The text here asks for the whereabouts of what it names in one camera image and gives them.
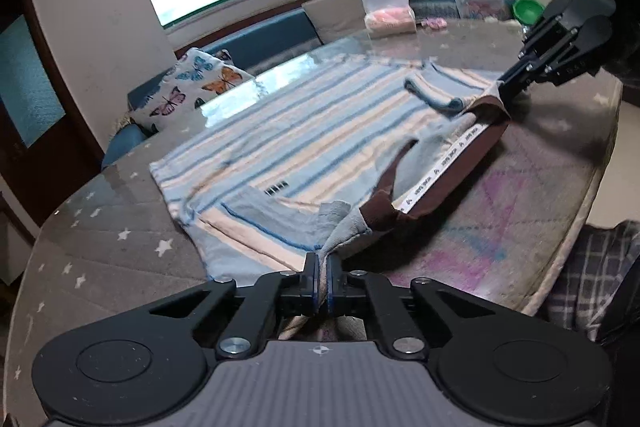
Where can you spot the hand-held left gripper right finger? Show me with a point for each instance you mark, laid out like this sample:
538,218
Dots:
331,281

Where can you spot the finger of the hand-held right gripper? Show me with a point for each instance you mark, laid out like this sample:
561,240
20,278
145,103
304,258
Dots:
550,39
547,72

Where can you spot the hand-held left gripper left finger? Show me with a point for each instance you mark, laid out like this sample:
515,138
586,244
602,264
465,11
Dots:
314,279

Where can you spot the blue beige striped pants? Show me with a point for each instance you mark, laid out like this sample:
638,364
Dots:
310,142

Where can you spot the green bowl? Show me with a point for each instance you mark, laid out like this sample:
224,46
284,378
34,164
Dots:
529,11

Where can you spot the clear storage box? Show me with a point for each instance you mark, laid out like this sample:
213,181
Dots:
482,7

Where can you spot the clear bag with pink cloth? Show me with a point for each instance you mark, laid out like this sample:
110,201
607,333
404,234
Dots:
390,17

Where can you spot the person's plaid trouser leg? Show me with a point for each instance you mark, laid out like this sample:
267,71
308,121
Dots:
585,277

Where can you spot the beige pillow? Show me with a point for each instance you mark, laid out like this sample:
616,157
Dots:
335,14

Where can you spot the butterfly print pillow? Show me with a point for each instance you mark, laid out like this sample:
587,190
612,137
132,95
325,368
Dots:
200,82

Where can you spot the blue sofa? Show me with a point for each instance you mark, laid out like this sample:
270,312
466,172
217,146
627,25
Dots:
270,37

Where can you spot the dark wooden door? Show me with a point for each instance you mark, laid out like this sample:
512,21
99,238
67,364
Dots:
35,107

